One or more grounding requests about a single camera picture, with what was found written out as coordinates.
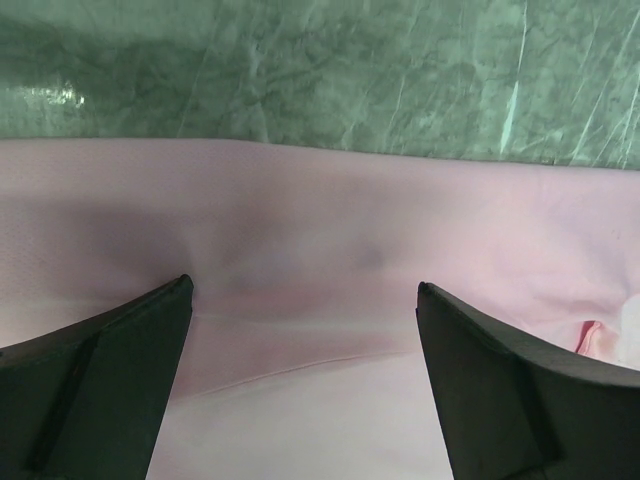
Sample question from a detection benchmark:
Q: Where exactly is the pink t shirt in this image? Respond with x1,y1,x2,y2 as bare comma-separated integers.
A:
1,139,639,479

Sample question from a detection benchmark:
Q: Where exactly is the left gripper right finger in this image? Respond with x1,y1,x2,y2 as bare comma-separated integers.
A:
416,283,639,480

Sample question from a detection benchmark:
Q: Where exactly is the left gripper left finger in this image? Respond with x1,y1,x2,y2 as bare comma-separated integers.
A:
1,275,194,480

